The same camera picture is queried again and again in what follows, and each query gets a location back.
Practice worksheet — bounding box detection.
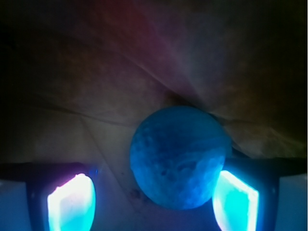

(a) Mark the blue ball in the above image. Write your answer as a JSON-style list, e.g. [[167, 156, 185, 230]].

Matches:
[[130, 106, 232, 210]]

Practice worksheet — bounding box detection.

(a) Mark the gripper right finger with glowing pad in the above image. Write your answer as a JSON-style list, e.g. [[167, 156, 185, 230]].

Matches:
[[212, 158, 308, 231]]

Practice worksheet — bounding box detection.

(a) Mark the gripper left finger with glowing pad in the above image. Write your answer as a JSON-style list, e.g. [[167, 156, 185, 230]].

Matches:
[[0, 163, 96, 231]]

